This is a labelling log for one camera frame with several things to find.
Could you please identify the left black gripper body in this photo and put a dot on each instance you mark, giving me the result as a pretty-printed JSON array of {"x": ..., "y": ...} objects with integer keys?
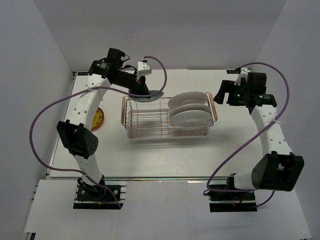
[{"x": 129, "y": 81}]

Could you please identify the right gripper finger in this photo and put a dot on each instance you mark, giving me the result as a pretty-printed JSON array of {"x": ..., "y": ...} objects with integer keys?
[
  {"x": 227, "y": 86},
  {"x": 219, "y": 97}
]

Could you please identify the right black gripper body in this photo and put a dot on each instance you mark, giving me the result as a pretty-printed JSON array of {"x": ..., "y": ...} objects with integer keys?
[{"x": 243, "y": 90}]

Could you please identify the white plate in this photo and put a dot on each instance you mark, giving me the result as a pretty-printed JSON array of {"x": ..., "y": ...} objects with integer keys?
[
  {"x": 190, "y": 107},
  {"x": 191, "y": 118},
  {"x": 190, "y": 96}
]

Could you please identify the teal plate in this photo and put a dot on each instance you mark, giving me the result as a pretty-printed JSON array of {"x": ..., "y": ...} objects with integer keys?
[{"x": 153, "y": 96}]

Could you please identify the yellow plate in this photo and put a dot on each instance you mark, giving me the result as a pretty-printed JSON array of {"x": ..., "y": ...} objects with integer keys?
[{"x": 97, "y": 119}]

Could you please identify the orange plate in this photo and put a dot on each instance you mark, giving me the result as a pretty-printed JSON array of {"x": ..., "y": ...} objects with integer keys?
[{"x": 102, "y": 122}]

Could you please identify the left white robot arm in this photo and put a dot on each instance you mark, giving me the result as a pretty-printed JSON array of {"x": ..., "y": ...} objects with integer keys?
[{"x": 75, "y": 132}]

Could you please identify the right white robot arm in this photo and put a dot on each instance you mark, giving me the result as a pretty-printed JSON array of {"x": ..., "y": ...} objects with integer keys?
[{"x": 279, "y": 168}]

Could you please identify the black corner label right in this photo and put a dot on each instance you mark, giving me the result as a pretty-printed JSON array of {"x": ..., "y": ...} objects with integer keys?
[{"x": 232, "y": 71}]

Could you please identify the black corner label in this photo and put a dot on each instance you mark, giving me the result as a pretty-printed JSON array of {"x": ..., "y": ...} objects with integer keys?
[
  {"x": 232, "y": 71},
  {"x": 82, "y": 73}
]

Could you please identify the black corner label left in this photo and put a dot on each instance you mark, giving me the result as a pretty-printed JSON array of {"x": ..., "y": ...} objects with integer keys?
[{"x": 82, "y": 73}]

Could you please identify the white plate front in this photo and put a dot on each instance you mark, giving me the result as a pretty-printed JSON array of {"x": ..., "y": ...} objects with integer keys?
[{"x": 191, "y": 118}]

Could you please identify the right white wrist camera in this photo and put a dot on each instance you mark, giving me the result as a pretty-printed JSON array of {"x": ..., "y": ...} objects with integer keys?
[{"x": 242, "y": 73}]

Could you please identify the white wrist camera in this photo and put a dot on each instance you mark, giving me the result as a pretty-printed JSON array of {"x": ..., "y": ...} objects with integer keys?
[
  {"x": 143, "y": 69},
  {"x": 242, "y": 73}
]

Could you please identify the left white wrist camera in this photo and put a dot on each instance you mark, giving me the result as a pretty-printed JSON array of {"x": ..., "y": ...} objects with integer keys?
[{"x": 143, "y": 69}]

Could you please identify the metal wire dish rack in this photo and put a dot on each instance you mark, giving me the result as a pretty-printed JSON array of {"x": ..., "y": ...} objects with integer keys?
[{"x": 154, "y": 116}]

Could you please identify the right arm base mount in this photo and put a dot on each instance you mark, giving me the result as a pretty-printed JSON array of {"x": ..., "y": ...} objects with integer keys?
[{"x": 224, "y": 197}]

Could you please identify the aluminium front rail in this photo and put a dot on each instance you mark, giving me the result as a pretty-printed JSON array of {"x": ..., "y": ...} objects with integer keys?
[{"x": 184, "y": 178}]

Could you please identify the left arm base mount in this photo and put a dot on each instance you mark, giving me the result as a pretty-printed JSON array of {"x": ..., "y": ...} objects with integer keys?
[{"x": 92, "y": 197}]

